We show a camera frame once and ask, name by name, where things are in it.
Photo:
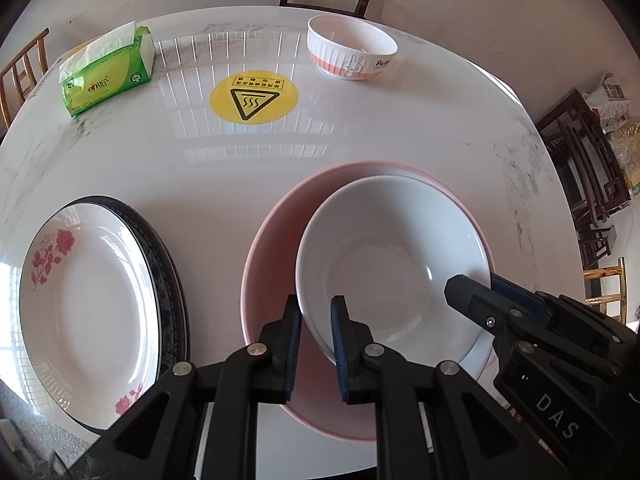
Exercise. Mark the light wooden chair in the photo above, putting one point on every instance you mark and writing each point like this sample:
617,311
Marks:
40,55
621,285

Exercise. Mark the dark wooden furniture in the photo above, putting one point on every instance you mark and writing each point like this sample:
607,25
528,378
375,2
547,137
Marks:
575,110

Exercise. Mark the white plate with red roses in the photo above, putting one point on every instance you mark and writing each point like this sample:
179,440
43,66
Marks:
90,300

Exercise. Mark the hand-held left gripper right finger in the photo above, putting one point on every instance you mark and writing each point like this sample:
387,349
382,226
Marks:
341,360

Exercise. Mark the white bowl with blue stripes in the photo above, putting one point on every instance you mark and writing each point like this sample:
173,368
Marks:
380,260

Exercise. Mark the green tissue pack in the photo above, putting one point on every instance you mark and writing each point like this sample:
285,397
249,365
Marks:
105,80

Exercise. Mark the blue floral plate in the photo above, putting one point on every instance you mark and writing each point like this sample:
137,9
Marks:
167,280

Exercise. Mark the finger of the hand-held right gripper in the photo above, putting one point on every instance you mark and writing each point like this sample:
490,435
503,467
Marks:
520,295
475,300

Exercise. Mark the yellow mesh bag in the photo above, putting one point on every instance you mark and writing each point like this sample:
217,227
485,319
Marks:
627,155

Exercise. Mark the white bowl with pink stripes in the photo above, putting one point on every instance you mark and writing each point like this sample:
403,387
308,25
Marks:
350,67

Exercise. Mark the yellow round warning sticker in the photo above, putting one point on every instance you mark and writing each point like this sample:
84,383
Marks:
225,100

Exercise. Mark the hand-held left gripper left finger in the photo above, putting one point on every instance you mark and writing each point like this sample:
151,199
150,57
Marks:
291,360

